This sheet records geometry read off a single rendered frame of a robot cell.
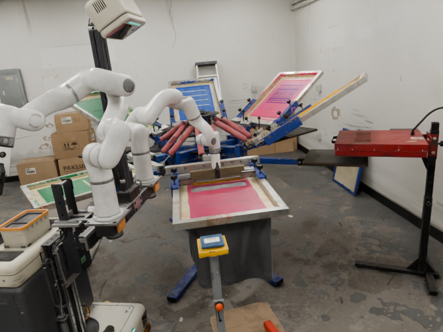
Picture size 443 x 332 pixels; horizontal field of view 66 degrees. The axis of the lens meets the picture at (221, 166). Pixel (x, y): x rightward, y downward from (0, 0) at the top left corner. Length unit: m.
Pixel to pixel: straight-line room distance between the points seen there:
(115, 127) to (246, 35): 5.20
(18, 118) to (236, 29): 5.36
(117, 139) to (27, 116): 0.30
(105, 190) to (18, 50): 5.43
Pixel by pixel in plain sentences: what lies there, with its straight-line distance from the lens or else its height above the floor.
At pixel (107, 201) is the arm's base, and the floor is 1.22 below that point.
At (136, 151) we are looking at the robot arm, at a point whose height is 1.32.
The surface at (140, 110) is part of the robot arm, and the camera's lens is 1.88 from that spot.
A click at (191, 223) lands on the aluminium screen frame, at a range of 1.69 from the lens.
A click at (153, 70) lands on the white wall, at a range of 6.26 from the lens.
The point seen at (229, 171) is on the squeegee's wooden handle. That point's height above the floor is 1.03.
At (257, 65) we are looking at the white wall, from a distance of 6.42.
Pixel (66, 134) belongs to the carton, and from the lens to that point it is 6.14.
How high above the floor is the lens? 1.71
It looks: 17 degrees down
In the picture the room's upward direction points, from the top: 5 degrees counter-clockwise
